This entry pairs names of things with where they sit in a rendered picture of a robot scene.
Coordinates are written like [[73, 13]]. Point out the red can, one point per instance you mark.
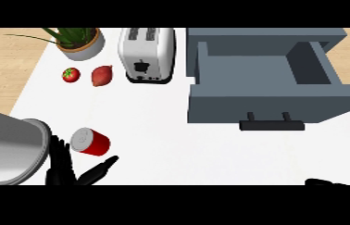
[[90, 142]]

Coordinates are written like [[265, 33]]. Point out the potted green plant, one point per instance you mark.
[[76, 42]]

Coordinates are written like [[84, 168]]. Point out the red tomato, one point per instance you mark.
[[70, 74]]

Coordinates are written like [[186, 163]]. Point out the white toaster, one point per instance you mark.
[[146, 54]]

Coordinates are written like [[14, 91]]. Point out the grey cabinet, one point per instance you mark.
[[268, 37]]

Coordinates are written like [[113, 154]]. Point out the grey drawer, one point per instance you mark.
[[265, 90]]

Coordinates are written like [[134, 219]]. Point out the reddish brown sweet potato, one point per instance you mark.
[[100, 75]]

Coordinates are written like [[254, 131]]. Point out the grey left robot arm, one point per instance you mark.
[[17, 148]]

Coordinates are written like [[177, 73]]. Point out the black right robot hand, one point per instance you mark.
[[320, 182]]

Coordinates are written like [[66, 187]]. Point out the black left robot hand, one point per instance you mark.
[[60, 168]]

